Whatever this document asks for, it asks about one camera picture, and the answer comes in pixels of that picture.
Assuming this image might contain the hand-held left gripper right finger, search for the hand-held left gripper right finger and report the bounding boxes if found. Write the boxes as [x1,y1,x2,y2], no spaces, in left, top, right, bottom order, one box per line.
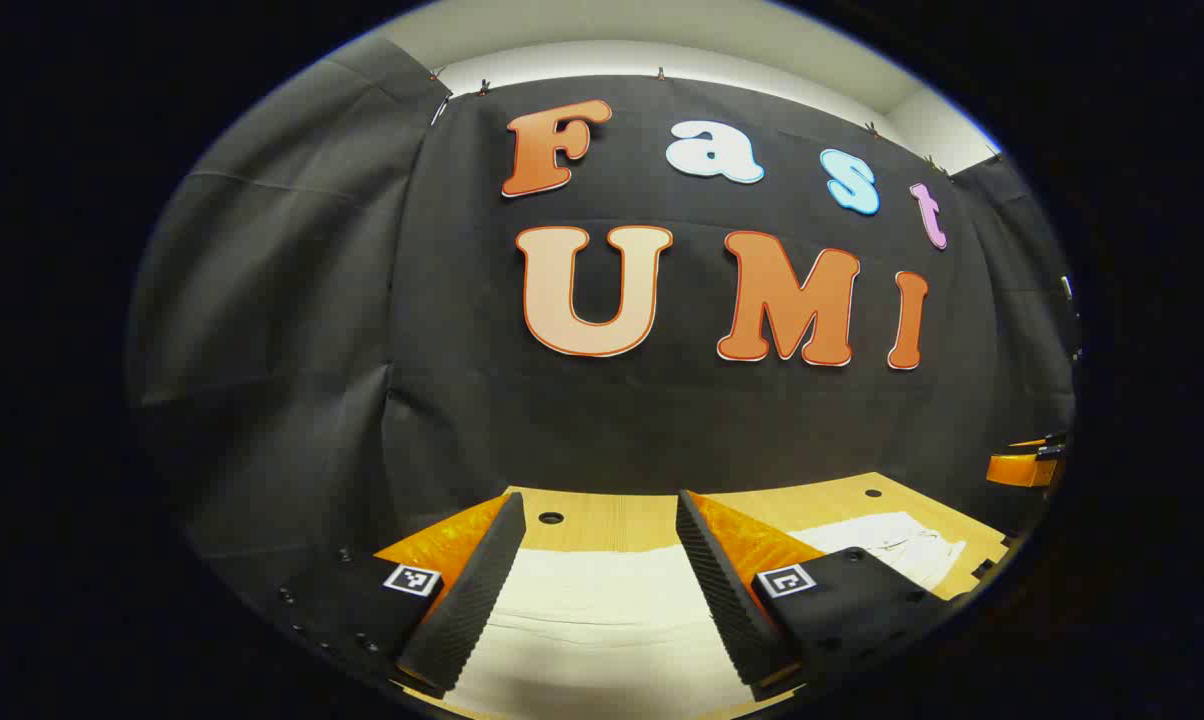
[675,489,963,703]

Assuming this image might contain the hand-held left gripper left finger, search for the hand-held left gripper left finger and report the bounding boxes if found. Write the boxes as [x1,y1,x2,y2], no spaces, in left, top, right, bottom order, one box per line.
[277,490,528,701]

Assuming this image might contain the white jeans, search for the white jeans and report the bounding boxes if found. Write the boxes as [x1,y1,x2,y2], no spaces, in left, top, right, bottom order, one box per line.
[442,511,969,720]

